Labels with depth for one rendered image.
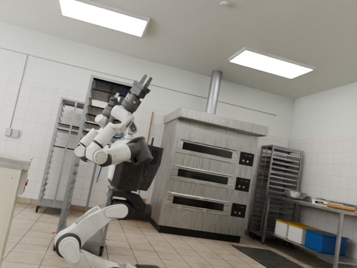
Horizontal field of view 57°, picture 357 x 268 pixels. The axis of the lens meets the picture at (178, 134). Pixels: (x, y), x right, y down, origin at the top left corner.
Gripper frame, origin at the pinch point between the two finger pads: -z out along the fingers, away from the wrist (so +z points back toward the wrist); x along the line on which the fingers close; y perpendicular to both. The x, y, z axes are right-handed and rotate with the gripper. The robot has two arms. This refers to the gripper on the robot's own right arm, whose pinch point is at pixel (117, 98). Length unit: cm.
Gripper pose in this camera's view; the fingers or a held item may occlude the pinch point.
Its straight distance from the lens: 250.6
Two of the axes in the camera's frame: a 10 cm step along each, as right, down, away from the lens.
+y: -9.4, -2.8, 1.7
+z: -3.3, 8.2, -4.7
